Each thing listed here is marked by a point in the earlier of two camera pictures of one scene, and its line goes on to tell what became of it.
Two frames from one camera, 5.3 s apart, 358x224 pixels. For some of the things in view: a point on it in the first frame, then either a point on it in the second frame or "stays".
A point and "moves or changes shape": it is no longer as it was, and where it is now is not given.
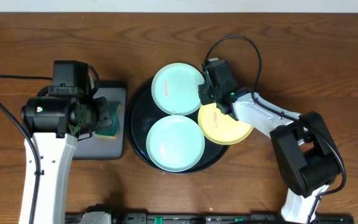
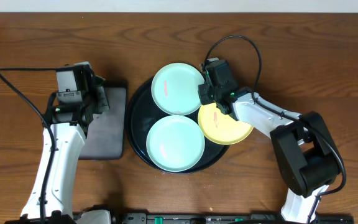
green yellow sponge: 110,132 moves or changes shape
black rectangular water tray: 100,148 stays
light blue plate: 175,89 stays
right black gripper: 202,89 stays
